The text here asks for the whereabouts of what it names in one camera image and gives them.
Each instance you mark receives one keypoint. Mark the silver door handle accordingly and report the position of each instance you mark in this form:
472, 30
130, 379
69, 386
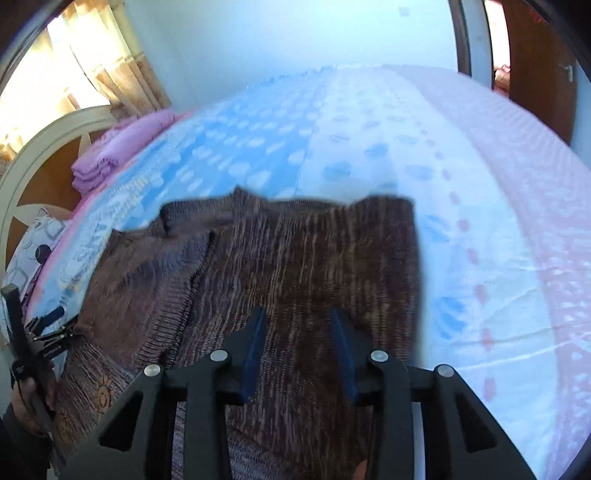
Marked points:
569, 71

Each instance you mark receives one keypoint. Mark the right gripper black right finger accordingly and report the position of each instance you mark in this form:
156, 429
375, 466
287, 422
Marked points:
462, 439

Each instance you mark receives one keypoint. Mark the cream wooden headboard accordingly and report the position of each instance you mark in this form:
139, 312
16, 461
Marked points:
40, 176

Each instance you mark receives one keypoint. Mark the brown wooden door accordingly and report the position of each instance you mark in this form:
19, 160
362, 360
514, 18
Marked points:
537, 83

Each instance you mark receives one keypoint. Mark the folded purple quilt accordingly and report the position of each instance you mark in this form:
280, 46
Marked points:
116, 147

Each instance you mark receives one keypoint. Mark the blue printed bed blanket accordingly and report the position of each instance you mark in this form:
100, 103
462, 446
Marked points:
502, 208

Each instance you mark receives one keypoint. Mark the brown knitted sweater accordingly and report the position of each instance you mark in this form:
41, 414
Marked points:
170, 293

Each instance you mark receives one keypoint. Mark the dark sleeved left forearm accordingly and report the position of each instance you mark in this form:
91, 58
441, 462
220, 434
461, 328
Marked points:
24, 455

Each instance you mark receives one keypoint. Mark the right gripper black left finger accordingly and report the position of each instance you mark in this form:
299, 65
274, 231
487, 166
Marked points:
134, 439

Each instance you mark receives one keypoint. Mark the person's left hand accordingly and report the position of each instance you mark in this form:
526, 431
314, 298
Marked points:
21, 400

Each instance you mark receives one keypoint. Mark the white patterned pillow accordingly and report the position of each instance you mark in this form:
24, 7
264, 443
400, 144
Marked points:
30, 265

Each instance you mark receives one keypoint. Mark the beige patterned curtain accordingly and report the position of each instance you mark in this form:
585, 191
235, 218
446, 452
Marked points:
109, 53

